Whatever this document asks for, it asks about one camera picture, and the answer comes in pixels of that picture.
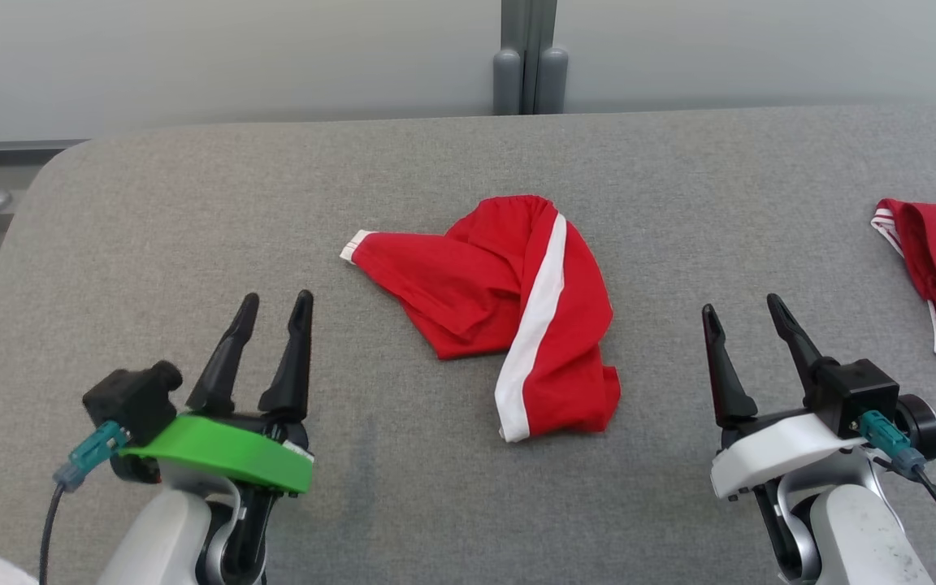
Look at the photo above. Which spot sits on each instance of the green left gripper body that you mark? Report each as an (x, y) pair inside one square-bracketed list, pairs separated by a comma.
[(216, 451)]

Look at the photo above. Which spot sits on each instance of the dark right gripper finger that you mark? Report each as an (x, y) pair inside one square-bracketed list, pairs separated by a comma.
[(730, 382), (793, 337)]

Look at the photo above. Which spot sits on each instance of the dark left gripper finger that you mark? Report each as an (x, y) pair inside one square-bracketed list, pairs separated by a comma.
[(220, 374), (291, 374)]

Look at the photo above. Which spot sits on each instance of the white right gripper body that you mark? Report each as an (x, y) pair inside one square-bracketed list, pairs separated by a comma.
[(777, 451)]

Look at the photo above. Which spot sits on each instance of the red shorts with white stripe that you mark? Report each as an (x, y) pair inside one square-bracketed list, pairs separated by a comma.
[(468, 284)]

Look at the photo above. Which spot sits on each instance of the grey rounded cylinder stop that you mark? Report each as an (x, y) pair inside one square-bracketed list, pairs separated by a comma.
[(552, 81), (507, 81)]

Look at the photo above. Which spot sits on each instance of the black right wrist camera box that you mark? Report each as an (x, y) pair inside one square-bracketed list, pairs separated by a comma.
[(854, 394)]

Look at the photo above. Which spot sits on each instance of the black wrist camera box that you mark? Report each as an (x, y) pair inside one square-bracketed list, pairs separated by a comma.
[(131, 398), (854, 394)]

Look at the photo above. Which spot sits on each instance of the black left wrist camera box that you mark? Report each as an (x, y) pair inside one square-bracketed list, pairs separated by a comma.
[(131, 398)]

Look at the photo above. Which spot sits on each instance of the grey vertical frame post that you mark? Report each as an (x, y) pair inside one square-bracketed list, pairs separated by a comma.
[(529, 32)]

